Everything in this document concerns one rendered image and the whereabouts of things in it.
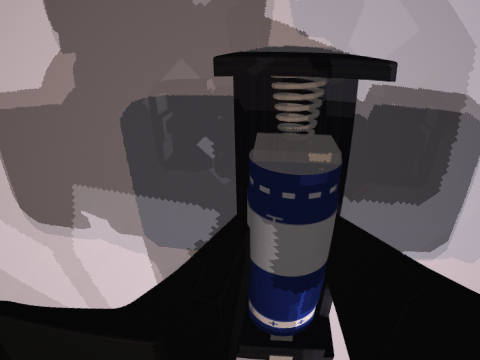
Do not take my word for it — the blue and silver battery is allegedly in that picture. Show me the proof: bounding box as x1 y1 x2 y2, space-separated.
247 149 343 336

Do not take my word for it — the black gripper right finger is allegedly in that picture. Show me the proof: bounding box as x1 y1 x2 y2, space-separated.
325 213 480 360

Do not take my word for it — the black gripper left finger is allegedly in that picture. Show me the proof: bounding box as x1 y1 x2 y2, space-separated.
0 212 251 360

